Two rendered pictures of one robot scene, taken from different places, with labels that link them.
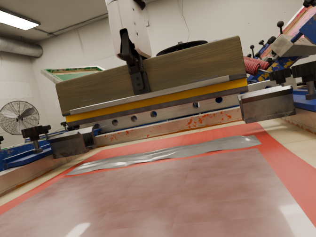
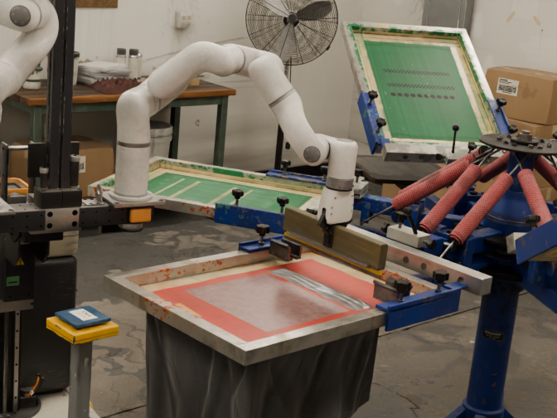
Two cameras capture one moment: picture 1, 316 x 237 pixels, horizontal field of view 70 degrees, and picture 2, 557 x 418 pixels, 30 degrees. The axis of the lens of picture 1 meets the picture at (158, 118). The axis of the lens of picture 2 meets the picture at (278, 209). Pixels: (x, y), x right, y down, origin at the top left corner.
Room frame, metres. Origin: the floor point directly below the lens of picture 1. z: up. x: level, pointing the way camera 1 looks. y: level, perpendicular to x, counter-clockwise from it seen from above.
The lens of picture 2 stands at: (-2.04, -1.30, 1.93)
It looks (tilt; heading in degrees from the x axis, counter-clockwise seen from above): 15 degrees down; 31
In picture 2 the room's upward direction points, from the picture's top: 5 degrees clockwise
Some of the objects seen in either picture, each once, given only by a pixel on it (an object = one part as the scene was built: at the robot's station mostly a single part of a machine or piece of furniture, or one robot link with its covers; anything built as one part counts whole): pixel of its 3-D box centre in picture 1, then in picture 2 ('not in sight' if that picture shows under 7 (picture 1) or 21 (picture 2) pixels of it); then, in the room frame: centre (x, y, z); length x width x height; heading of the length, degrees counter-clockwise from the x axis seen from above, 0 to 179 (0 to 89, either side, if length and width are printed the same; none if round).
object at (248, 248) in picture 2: (63, 154); (279, 249); (0.59, 0.26, 0.98); 0.30 x 0.05 x 0.07; 165
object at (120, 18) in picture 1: (131, 30); (336, 202); (0.46, 0.01, 1.20); 0.10 x 0.07 x 0.11; 165
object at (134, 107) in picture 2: not in sight; (136, 115); (0.25, 0.57, 1.37); 0.13 x 0.10 x 0.16; 22
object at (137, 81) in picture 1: (137, 76); (325, 235); (0.43, 0.02, 1.11); 0.03 x 0.03 x 0.07; 75
